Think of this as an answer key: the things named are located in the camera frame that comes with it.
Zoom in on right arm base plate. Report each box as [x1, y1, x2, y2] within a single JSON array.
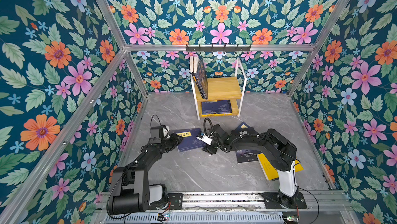
[[261, 192, 307, 209]]

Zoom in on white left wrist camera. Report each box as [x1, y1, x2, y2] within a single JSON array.
[[161, 125, 170, 139]]

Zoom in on black hook rack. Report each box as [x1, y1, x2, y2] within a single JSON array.
[[185, 44, 251, 53]]

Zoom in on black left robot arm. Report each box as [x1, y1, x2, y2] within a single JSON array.
[[106, 125, 184, 219]]

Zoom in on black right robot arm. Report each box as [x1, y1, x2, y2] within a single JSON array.
[[197, 125, 299, 208]]

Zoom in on navy book yellow label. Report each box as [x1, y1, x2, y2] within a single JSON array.
[[174, 128, 206, 153], [235, 122, 253, 133], [202, 100, 233, 115]]

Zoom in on white wooden two-tier shelf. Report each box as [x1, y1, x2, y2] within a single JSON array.
[[191, 59, 247, 120]]

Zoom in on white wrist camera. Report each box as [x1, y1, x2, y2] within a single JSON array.
[[197, 132, 213, 145], [161, 125, 170, 139]]

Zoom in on black wolf cover book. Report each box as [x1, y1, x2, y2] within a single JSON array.
[[235, 150, 260, 164]]

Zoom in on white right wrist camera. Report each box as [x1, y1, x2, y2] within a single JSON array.
[[197, 132, 213, 145]]

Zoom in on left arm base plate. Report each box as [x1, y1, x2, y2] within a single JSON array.
[[149, 193, 184, 210]]

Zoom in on aluminium mounting rail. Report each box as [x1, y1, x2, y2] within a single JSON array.
[[176, 189, 353, 212]]

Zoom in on yellow cartoon cover book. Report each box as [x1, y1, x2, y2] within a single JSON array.
[[257, 154, 304, 181]]

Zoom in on black book leaning on shelf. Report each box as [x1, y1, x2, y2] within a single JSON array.
[[191, 73, 207, 99]]

